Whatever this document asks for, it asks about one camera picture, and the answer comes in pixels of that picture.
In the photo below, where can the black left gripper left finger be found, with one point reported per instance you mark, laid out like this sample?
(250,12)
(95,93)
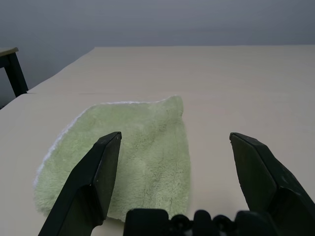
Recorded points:
(81,186)

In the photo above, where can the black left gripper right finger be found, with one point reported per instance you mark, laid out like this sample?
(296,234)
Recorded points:
(268,177)

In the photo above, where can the folded green towel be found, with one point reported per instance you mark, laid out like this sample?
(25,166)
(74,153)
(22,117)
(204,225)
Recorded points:
(152,137)

